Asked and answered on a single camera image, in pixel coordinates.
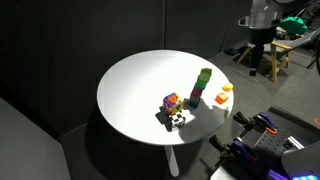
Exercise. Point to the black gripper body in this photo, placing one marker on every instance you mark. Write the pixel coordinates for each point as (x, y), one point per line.
(263, 35)

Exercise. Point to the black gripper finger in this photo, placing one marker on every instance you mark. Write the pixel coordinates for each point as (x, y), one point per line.
(253, 63)
(262, 56)

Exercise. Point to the orange block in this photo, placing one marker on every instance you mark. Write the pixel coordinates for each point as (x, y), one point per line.
(221, 98)

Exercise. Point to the yellow rounded block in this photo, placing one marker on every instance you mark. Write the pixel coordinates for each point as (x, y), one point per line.
(228, 87)

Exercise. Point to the yellow-green block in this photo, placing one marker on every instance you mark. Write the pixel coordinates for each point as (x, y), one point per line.
(205, 75)

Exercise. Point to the green block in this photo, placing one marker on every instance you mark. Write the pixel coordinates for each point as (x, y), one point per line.
(201, 85)

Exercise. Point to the maroon block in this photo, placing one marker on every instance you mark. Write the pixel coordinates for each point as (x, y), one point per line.
(197, 92)

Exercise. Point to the grey block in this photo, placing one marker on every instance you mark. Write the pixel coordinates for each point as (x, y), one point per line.
(195, 98)

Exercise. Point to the blue block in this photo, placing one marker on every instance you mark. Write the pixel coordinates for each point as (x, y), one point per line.
(194, 103)

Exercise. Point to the wooden chair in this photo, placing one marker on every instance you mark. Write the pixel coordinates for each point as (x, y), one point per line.
(275, 56)

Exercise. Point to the dark object on floor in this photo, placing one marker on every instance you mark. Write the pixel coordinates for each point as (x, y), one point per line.
(230, 51)

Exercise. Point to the green cloth bundle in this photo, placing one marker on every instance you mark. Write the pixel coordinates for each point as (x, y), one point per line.
(293, 24)

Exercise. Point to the purple black bar clamp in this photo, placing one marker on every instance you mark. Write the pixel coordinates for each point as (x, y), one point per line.
(233, 148)
(258, 121)

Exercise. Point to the multicoloured toy cube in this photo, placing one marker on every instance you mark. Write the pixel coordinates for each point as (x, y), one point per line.
(172, 103)

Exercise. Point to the black white checkered cube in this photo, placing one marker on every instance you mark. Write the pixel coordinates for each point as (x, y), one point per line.
(177, 121)

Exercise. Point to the white table leg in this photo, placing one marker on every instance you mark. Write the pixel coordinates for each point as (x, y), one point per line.
(172, 161)

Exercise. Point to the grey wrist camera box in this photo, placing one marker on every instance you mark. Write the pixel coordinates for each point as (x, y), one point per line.
(244, 21)

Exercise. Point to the silver metal bracket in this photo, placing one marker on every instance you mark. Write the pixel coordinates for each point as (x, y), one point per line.
(293, 142)

